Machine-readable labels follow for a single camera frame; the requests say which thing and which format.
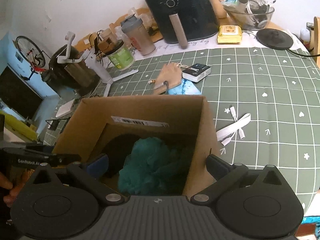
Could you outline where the person's left hand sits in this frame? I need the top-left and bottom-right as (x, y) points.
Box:
(1, 170), (33, 207)

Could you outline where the brown cardboard box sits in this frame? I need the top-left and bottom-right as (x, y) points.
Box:
(54, 95), (219, 197)

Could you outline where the teal mesh bath sponge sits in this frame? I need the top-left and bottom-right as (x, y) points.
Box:
(118, 137), (194, 196)

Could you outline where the black monitor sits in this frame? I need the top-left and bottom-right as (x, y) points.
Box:
(1, 66), (43, 119)

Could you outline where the green checked tablecloth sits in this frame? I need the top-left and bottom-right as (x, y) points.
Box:
(42, 47), (320, 215)

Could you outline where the blue tissue pack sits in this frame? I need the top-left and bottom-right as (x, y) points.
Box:
(167, 79), (202, 95)

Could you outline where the white phone gimbal tripod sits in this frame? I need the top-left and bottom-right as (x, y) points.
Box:
(56, 31), (138, 97)

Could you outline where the black white small box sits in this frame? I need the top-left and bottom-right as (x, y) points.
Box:
(182, 63), (211, 83)

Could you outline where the green label jar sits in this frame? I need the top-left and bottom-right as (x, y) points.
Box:
(98, 38), (135, 70)

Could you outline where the yellow wet wipes pack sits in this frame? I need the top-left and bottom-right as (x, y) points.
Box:
(217, 25), (242, 44)

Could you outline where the black round kettle base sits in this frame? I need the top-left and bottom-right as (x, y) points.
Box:
(256, 28), (293, 50)

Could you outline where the grey lid shaker bottle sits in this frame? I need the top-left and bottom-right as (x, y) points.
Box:
(120, 15), (156, 56)

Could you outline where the glass bowl with clutter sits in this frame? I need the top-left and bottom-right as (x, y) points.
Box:
(221, 0), (276, 30)

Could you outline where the wooden chair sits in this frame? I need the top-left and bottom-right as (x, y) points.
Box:
(306, 17), (320, 68)

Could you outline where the black air fryer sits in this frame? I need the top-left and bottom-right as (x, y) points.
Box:
(145, 0), (219, 49)

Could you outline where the tan drawstring pouch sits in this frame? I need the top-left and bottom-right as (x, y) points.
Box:
(153, 62), (188, 95)

